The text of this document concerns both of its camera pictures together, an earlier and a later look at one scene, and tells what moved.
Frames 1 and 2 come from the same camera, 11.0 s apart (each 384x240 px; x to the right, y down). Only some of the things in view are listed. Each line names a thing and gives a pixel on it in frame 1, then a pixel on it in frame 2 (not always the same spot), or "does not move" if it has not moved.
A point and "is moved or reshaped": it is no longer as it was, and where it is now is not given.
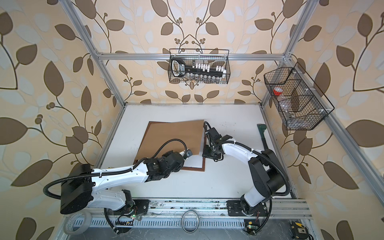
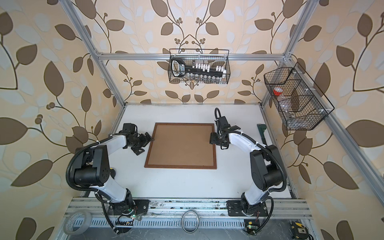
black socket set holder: [197, 72] does not move
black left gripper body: [178, 168] -> [141, 142]
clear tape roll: [69, 218] does not move
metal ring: [198, 223] does not move
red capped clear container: [277, 91] does not move
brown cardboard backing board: [191, 132] is moved or reshaped
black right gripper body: [210, 152] -> [215, 138]
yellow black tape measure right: [299, 231] does not move
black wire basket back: [199, 66] does not move
